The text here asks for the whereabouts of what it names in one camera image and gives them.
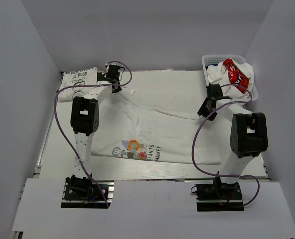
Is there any white t-shirt red print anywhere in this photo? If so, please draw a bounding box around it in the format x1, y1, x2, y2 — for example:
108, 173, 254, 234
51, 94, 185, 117
206, 58, 254, 99

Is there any white t-shirt with text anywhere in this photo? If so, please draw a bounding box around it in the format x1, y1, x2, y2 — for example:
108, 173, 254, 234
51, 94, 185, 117
91, 88, 222, 165

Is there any navy blue t-shirt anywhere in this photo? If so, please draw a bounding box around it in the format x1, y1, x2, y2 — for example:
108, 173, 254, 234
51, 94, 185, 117
206, 65, 219, 74

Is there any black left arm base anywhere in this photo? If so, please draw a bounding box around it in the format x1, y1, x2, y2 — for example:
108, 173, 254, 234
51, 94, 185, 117
61, 175, 114, 209

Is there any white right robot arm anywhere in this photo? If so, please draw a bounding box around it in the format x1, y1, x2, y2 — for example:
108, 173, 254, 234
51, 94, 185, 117
197, 84, 268, 199

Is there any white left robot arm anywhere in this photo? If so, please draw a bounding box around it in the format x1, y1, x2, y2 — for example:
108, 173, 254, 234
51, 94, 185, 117
70, 61, 122, 173

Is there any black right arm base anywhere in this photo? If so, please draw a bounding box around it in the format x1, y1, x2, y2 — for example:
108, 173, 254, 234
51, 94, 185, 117
191, 183, 244, 212

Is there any folded white printed t-shirt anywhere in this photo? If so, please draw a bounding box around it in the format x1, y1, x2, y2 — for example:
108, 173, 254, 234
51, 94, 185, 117
58, 67, 98, 102

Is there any white plastic basket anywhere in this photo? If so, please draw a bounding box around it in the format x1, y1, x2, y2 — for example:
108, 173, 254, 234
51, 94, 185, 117
202, 55, 258, 101

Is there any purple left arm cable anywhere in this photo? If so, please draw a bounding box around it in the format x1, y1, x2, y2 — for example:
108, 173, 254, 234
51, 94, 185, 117
54, 60, 133, 209

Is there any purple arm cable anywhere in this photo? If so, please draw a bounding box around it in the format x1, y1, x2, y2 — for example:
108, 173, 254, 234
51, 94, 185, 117
54, 60, 133, 209
191, 84, 261, 207

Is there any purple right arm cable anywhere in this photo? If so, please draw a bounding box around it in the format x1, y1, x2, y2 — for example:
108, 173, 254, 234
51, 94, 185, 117
191, 84, 261, 207

